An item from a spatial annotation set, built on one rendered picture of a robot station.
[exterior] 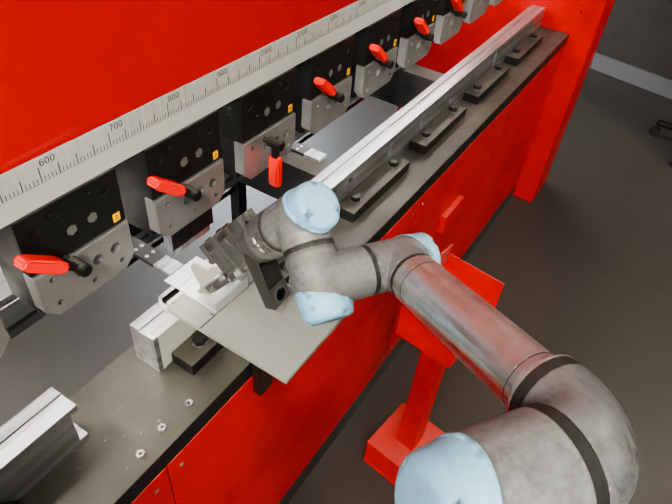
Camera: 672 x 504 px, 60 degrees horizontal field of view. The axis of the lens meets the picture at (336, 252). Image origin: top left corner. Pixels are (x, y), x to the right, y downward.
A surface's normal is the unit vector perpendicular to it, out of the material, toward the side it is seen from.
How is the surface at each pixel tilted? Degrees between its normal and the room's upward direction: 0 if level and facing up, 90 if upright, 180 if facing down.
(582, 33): 90
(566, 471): 24
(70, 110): 90
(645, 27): 90
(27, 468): 90
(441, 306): 48
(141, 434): 0
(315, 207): 40
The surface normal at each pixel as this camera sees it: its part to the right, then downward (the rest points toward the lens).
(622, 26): -0.69, 0.44
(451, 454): -0.16, -0.94
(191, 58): 0.84, 0.41
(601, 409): 0.26, -0.84
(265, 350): 0.07, -0.74
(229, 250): 0.60, -0.30
